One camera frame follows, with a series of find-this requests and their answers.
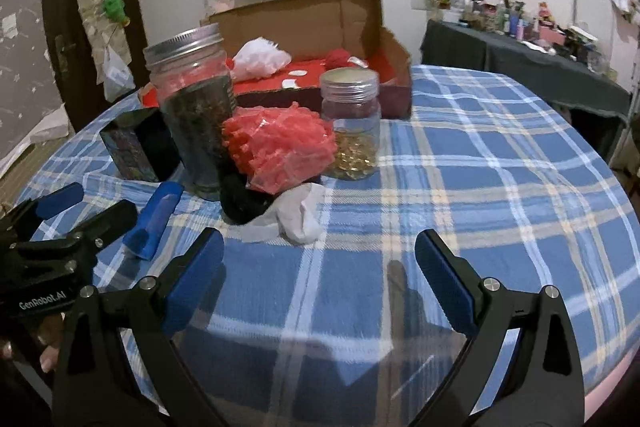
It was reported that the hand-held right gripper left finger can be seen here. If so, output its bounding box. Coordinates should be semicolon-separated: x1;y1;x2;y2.
50;227;226;427

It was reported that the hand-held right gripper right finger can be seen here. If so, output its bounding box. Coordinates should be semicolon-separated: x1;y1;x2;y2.
415;229;586;427

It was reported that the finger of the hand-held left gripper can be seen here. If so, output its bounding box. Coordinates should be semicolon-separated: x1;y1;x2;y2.
0;182;85;240
10;199;138;258

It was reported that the blue plastic piece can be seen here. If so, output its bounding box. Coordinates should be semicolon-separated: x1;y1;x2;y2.
122;181;184;260

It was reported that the white sock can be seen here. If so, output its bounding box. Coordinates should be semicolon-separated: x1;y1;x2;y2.
240;183;326;244

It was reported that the red plastic bag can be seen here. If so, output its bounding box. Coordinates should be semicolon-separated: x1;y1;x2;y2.
221;103;337;195

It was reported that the cardboard box with red inside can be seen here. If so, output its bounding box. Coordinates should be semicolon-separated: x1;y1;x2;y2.
140;0;413;120

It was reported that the person's left hand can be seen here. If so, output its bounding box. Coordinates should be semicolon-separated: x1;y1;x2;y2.
0;322;66;373

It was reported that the blue plaid tablecloth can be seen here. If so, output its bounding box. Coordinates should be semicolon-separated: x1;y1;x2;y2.
12;64;640;427

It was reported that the dark patterned box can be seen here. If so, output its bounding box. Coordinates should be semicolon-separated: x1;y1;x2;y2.
99;107;181;182

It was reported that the tall glass jar metal lid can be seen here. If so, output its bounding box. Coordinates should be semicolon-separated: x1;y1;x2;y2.
143;24;238;202

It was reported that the clear plastic bag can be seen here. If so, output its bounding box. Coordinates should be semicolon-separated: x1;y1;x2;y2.
102;47;136;102

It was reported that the dark brown door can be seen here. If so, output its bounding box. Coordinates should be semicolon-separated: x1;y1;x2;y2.
40;0;151;132

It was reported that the small clear plastic jar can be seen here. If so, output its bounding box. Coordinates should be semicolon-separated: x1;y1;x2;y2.
319;68;382;180

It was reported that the beige hanging cloth organizer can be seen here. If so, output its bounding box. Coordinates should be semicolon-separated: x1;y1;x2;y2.
67;0;136;102

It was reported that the green plush toy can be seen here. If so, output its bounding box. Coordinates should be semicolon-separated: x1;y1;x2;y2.
102;0;130;26

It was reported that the side table with dark cloth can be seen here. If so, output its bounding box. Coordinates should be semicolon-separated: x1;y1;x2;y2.
420;19;633;158

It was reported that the white fluffy cloth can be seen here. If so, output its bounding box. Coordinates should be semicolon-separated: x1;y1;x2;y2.
231;37;292;82

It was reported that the red yarn ball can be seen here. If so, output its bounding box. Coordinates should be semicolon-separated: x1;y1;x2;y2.
325;48;357;70

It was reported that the row of bottles and trinkets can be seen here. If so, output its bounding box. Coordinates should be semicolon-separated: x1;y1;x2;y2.
424;0;606;64

